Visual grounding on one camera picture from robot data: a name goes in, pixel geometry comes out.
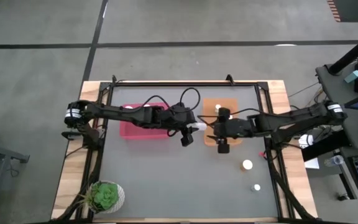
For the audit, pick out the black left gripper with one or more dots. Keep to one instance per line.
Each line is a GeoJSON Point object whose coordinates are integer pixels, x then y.
{"type": "Point", "coordinates": [172, 119]}

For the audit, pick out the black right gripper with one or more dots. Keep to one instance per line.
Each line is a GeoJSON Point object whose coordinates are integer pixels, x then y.
{"type": "Point", "coordinates": [235, 129]}

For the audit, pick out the white opaque pill bottle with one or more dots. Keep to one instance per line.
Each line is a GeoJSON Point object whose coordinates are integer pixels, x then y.
{"type": "Point", "coordinates": [202, 126]}

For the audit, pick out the clear white-capped pill bottle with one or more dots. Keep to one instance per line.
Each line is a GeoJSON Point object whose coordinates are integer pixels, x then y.
{"type": "Point", "coordinates": [256, 187]}
{"type": "Point", "coordinates": [217, 107]}

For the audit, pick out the small orange pill bottle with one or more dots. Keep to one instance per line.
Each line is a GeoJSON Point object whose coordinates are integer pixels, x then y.
{"type": "Point", "coordinates": [128, 107]}

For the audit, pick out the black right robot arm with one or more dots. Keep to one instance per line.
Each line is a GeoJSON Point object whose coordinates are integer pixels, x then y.
{"type": "Point", "coordinates": [291, 121]}

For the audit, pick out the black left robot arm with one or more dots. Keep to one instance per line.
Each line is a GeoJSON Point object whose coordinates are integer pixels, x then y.
{"type": "Point", "coordinates": [113, 112]}

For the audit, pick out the orange translucent plastic bin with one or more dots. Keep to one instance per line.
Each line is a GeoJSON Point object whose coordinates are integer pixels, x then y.
{"type": "Point", "coordinates": [210, 107]}

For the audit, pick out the pink translucent plastic bin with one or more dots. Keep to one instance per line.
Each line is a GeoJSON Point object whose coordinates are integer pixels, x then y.
{"type": "Point", "coordinates": [141, 133]}

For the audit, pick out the grey table mat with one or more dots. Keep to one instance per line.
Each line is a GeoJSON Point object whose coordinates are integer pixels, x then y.
{"type": "Point", "coordinates": [179, 186]}

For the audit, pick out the white paper sheet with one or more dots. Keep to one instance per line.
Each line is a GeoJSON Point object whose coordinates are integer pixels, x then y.
{"type": "Point", "coordinates": [312, 164]}

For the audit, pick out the green succulent in white pot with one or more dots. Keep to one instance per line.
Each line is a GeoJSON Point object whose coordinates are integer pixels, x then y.
{"type": "Point", "coordinates": [104, 196]}

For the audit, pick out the clear plastic water bottle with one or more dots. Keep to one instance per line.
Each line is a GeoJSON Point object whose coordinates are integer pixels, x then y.
{"type": "Point", "coordinates": [334, 160]}

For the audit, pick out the dark grey side desk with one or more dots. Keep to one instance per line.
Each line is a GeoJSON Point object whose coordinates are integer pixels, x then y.
{"type": "Point", "coordinates": [334, 90]}

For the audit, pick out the small teal box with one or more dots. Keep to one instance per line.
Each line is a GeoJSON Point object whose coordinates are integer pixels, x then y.
{"type": "Point", "coordinates": [352, 76]}

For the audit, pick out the black stand pole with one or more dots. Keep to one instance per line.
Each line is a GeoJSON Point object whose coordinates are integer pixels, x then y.
{"type": "Point", "coordinates": [353, 53]}

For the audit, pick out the dark floor mat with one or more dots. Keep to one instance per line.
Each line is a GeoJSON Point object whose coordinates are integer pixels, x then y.
{"type": "Point", "coordinates": [353, 9]}

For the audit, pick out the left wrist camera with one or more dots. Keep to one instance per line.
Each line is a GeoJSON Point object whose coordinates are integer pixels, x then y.
{"type": "Point", "coordinates": [180, 110]}

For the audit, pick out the black metal table frame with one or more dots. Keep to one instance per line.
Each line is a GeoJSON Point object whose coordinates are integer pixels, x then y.
{"type": "Point", "coordinates": [185, 83]}

